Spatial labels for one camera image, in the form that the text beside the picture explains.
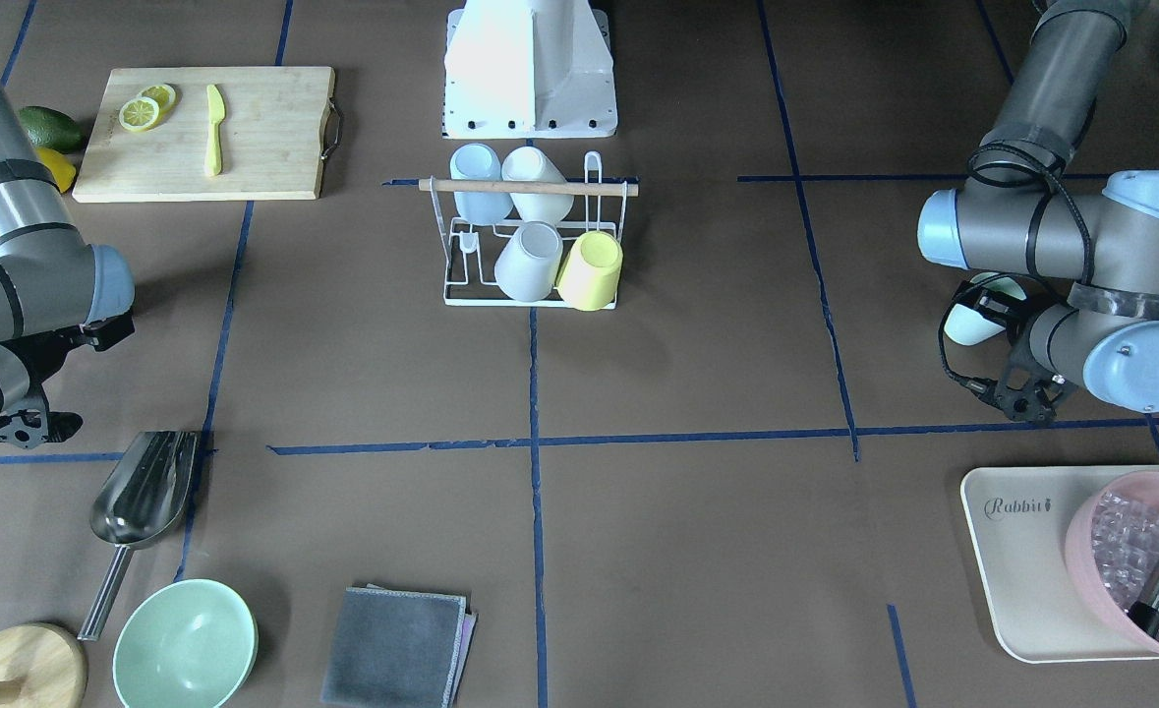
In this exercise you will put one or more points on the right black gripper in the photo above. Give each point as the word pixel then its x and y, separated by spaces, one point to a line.
pixel 90 332

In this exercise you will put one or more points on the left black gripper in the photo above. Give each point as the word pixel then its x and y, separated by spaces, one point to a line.
pixel 1004 316

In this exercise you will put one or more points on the mint green plastic cup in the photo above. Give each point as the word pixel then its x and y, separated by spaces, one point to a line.
pixel 968 327

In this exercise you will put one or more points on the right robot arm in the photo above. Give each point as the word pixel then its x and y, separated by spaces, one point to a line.
pixel 57 292

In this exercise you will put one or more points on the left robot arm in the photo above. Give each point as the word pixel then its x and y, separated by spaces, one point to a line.
pixel 1074 282

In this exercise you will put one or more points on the yellow cup on rack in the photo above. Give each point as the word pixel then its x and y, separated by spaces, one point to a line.
pixel 588 279

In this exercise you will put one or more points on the grey-white cup front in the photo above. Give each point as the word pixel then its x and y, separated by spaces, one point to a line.
pixel 528 265

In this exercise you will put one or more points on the light blue cup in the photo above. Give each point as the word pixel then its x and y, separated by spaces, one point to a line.
pixel 478 162

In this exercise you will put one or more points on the white cup on rack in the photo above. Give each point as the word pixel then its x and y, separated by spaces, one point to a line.
pixel 531 164

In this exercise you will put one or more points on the steel ice scoop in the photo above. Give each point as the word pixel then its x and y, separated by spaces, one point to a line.
pixel 141 498

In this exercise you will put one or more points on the cream rabbit tray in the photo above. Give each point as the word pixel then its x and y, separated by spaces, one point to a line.
pixel 1019 520

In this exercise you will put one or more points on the pink bowl with ice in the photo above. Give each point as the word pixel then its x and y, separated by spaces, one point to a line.
pixel 1112 548

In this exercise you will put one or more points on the wooden mug tree stand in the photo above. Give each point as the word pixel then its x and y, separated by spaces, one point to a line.
pixel 41 665

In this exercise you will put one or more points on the whole yellow lemon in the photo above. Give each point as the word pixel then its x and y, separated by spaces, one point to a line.
pixel 63 172

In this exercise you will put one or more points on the mint green bowl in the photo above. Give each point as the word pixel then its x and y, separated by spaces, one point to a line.
pixel 191 644

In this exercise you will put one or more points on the green avocado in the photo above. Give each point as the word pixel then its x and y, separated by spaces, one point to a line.
pixel 48 128

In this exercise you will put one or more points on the bamboo cutting board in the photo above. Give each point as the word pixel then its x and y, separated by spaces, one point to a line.
pixel 253 133

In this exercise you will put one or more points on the lemon slice front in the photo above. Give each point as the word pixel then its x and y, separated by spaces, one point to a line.
pixel 140 114

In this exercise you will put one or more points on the lemon slice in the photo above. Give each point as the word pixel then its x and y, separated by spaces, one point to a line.
pixel 140 114
pixel 164 95

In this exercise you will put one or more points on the lemon slice back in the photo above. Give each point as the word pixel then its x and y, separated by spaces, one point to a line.
pixel 164 95

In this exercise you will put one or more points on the yellow plastic knife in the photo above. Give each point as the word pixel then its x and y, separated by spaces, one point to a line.
pixel 216 113

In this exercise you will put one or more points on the grey folded cloth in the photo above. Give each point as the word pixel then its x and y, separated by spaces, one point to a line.
pixel 395 648

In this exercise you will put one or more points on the white wire cup rack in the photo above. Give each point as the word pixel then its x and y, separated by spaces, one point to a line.
pixel 471 252

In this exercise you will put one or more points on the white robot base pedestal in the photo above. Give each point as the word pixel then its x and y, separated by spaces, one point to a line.
pixel 528 70

